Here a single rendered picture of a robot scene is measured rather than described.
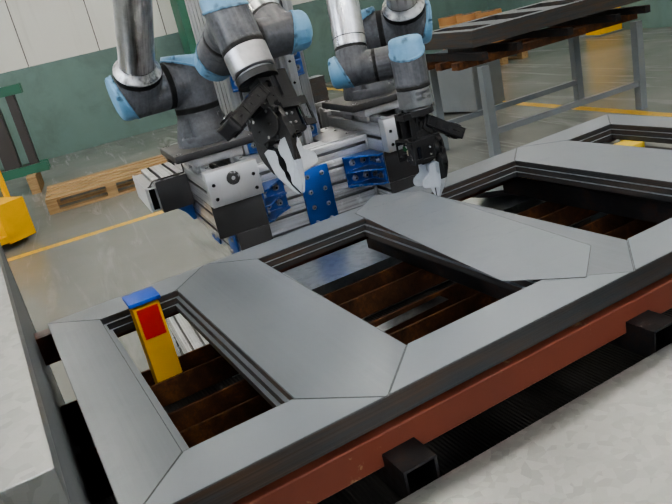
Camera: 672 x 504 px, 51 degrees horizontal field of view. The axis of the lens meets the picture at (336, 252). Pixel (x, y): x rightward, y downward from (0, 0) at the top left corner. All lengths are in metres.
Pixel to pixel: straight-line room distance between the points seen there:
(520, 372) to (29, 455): 0.66
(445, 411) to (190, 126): 1.15
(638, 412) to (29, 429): 0.72
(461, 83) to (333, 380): 6.07
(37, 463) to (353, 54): 1.25
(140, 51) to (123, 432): 0.99
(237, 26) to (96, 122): 10.02
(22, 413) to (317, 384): 0.42
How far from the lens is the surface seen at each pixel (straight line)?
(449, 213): 1.50
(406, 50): 1.53
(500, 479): 0.91
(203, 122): 1.86
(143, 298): 1.34
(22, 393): 0.72
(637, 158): 1.70
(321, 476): 0.90
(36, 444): 0.62
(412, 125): 1.56
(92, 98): 11.16
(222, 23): 1.20
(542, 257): 1.22
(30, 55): 11.12
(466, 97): 6.91
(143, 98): 1.81
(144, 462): 0.93
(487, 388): 1.00
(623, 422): 0.99
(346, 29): 1.66
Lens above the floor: 1.33
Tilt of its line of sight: 20 degrees down
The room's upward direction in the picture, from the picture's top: 13 degrees counter-clockwise
